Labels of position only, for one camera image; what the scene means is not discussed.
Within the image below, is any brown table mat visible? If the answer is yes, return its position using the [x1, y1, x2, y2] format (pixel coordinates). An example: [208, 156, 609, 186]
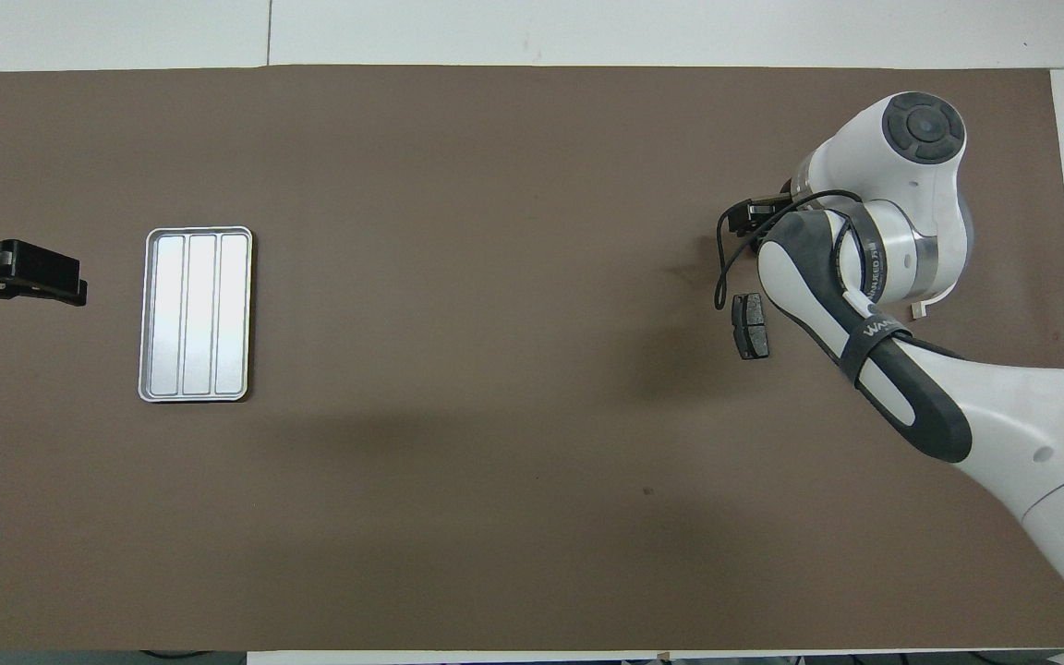
[0, 65, 1064, 652]

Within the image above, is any silver metal tray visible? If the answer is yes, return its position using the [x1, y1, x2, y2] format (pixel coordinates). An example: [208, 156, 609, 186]
[138, 226, 254, 404]

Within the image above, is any dark grey rectangular brake pad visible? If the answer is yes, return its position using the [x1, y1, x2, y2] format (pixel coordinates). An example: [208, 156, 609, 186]
[732, 293, 770, 361]

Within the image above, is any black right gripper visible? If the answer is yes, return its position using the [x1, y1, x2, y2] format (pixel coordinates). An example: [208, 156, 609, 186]
[747, 199, 799, 234]

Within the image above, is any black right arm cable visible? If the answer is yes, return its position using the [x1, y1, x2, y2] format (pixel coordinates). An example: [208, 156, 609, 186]
[714, 189, 870, 310]

